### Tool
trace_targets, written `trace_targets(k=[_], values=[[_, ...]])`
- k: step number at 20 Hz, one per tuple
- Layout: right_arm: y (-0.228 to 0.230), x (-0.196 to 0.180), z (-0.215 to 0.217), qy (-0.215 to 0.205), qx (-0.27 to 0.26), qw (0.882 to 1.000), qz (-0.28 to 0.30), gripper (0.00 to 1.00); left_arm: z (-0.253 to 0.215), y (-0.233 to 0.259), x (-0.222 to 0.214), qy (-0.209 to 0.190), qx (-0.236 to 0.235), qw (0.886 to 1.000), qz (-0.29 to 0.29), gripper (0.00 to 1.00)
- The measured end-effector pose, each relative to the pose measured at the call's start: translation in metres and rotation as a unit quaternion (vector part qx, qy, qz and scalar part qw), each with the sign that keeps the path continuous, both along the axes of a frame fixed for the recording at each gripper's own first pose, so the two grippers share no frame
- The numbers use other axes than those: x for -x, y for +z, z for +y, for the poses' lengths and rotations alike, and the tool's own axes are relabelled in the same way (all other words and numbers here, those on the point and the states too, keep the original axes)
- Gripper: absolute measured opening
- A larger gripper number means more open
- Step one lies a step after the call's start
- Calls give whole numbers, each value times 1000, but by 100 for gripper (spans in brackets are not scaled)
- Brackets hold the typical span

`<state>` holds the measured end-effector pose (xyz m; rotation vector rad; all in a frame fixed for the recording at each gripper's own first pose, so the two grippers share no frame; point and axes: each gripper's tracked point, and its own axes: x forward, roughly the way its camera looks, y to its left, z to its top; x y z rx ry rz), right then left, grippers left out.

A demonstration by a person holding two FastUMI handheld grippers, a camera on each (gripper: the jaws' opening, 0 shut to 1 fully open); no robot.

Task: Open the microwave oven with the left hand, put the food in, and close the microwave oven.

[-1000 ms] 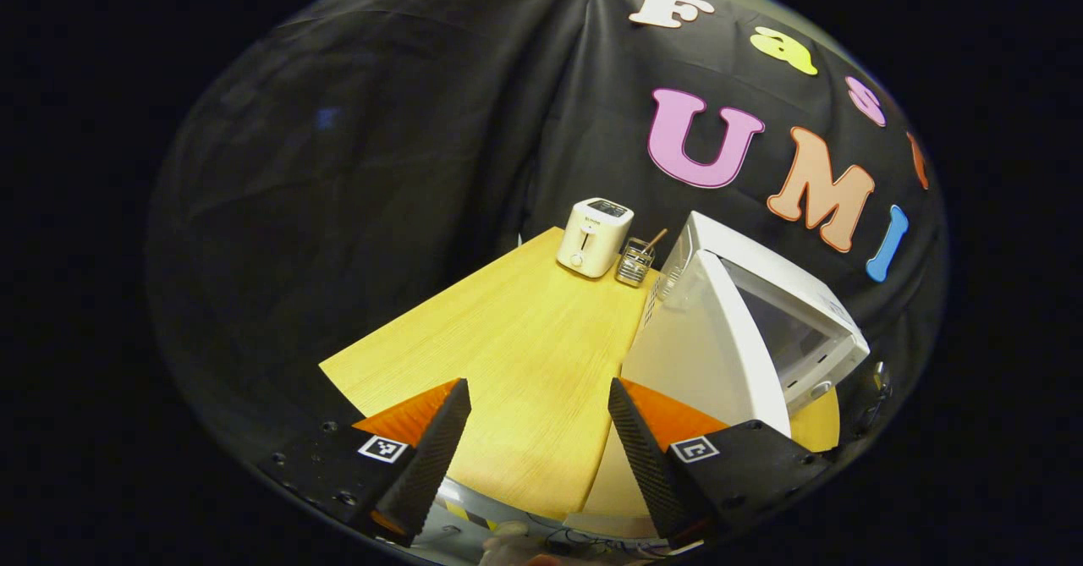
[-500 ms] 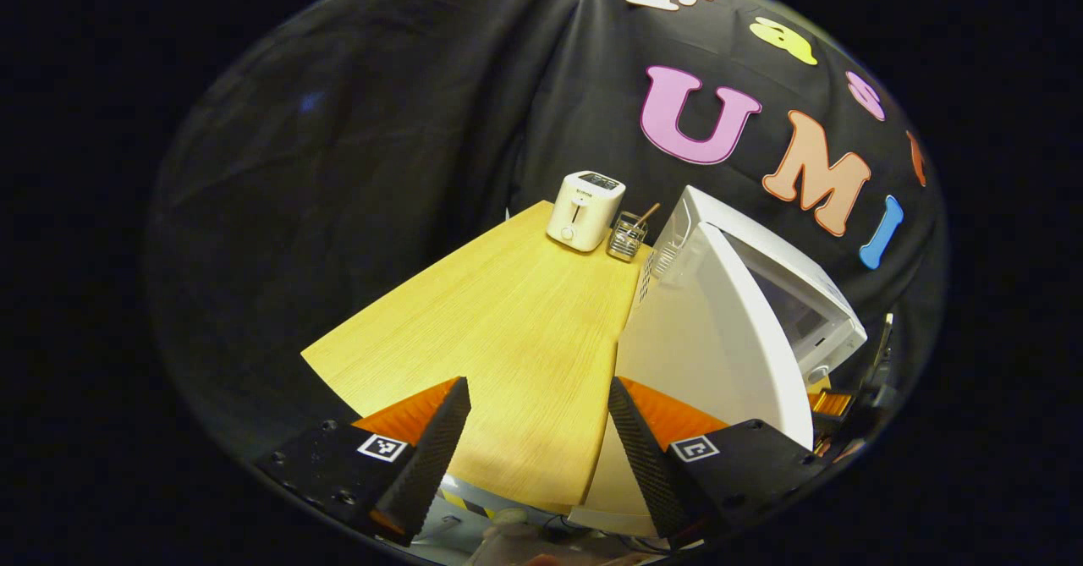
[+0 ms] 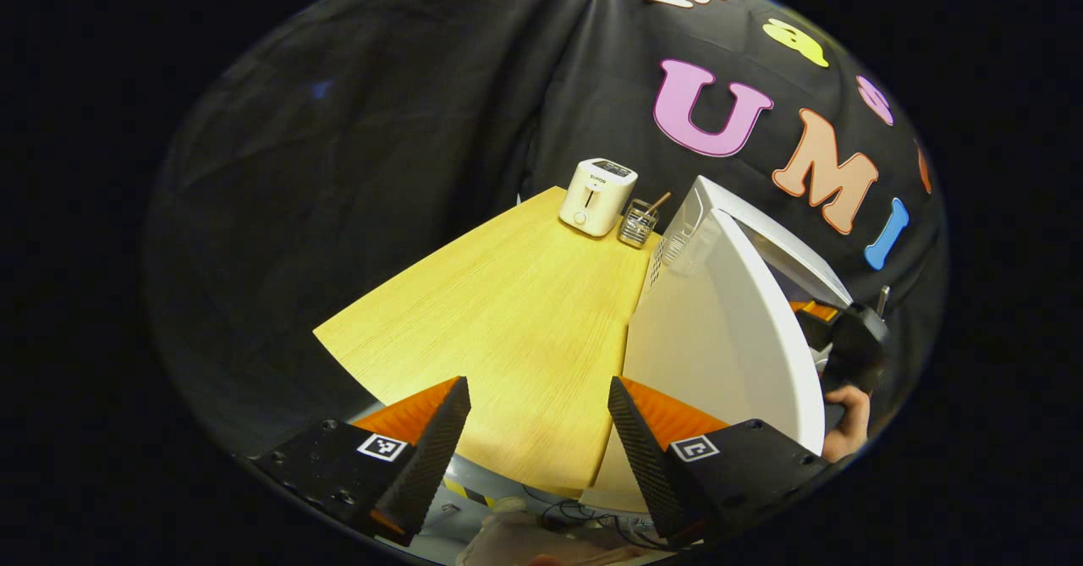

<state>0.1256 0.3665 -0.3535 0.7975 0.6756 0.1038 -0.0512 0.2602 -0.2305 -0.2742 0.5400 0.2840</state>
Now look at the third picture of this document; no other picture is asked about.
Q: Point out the white microwave oven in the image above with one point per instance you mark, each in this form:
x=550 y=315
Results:
x=719 y=337

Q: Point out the yellow black hazard tape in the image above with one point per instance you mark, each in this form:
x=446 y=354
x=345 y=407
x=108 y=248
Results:
x=470 y=491

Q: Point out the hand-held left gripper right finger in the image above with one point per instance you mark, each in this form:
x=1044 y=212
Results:
x=647 y=464

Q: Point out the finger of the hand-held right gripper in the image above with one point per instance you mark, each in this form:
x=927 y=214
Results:
x=816 y=312

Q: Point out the wooden stick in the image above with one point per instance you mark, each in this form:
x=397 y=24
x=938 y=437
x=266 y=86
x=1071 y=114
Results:
x=658 y=202

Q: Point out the white toaster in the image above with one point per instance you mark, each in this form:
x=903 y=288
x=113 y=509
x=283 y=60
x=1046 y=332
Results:
x=592 y=202

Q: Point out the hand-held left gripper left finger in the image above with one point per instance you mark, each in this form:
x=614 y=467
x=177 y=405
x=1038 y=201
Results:
x=431 y=464

